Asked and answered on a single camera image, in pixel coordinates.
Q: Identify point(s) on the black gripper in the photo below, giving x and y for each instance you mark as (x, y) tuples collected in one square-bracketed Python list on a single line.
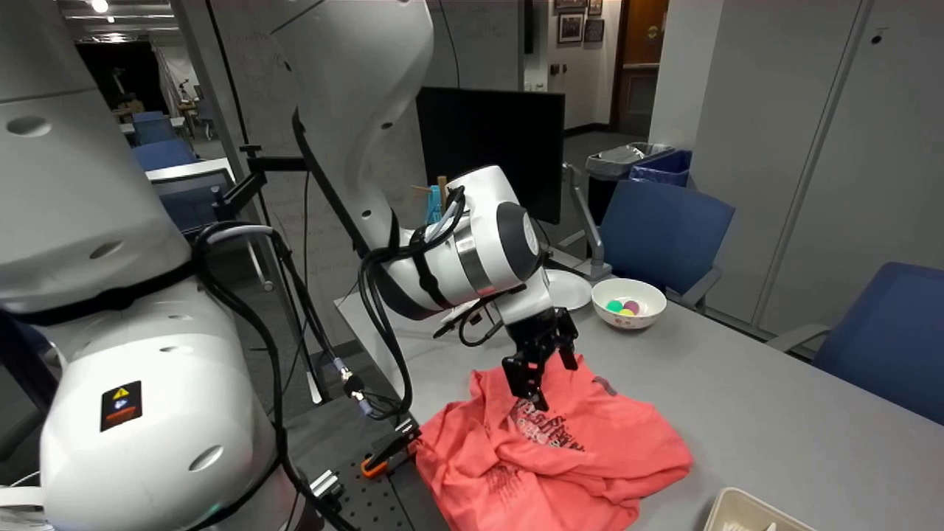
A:
[(539, 334)]

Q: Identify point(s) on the coral red sweatshirt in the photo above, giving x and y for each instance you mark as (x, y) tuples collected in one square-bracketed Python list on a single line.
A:
[(608, 460)]

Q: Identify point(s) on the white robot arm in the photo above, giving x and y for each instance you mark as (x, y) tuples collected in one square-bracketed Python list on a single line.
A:
[(120, 343)]

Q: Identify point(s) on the white plate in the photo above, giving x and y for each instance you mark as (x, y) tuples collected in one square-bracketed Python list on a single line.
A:
[(567, 291)]

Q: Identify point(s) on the green ball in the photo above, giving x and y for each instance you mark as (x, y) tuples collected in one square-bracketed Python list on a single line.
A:
[(615, 309)]

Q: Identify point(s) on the white bowl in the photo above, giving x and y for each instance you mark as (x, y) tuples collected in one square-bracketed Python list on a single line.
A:
[(629, 324)]

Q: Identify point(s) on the pink ball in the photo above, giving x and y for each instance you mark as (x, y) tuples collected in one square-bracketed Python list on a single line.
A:
[(629, 309)]

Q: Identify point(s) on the blue office chair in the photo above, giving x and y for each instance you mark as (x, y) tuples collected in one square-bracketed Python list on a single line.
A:
[(667, 238), (887, 334)]

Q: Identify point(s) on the small blue cup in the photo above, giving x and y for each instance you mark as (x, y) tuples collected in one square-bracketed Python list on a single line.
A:
[(434, 204)]

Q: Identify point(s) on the grey bin with liner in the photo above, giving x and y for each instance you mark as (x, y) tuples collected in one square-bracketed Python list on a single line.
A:
[(615, 178)]

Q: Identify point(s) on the orange black bar clamp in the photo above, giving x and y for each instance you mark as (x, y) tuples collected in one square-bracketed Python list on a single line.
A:
[(373, 468)]

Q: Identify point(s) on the wooden mug tree stand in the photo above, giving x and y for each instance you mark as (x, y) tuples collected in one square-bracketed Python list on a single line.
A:
[(444, 181)]

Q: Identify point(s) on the blue recycling bin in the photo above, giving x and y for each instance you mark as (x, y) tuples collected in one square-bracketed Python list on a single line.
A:
[(667, 168)]

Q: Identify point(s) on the black monitor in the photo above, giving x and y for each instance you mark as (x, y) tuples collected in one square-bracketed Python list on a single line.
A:
[(490, 137)]

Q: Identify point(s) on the beige cutlery tray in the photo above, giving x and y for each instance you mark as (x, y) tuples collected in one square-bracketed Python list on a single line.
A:
[(754, 513)]

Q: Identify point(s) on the wooden door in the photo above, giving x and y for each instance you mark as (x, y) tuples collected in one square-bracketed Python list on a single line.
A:
[(645, 32)]

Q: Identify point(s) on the grey storage cabinet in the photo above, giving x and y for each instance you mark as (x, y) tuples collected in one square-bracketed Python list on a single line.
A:
[(835, 148)]

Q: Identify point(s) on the blue background chair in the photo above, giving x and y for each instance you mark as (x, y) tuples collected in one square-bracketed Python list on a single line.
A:
[(164, 151), (196, 207)]

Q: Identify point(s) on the white background table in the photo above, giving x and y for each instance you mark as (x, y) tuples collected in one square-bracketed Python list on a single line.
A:
[(193, 171)]

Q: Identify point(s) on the framed wall picture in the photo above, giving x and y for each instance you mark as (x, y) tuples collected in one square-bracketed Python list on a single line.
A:
[(571, 29)]

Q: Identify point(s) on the black camera stand bracket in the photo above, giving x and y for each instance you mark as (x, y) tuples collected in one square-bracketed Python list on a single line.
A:
[(241, 194)]

